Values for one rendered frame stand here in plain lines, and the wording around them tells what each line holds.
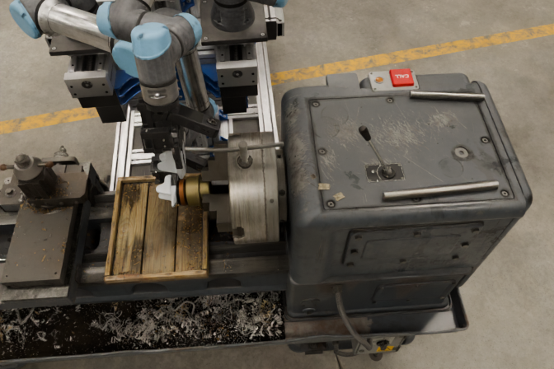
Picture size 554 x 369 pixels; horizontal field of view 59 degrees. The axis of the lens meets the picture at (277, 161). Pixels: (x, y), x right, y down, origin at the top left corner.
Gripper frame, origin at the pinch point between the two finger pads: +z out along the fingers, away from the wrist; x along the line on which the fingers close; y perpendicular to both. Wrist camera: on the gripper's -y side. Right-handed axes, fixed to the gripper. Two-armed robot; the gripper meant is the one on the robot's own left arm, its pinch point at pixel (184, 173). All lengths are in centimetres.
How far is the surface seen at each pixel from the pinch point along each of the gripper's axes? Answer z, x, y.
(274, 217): 16.7, -1.0, -21.0
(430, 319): 78, -10, -75
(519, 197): 8, 6, -80
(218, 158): 9.1, -18.0, -6.5
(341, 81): -5, -32, -42
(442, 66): 71, -195, -140
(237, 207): 13.3, -1.8, -11.5
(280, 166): 9.0, -12.6, -23.5
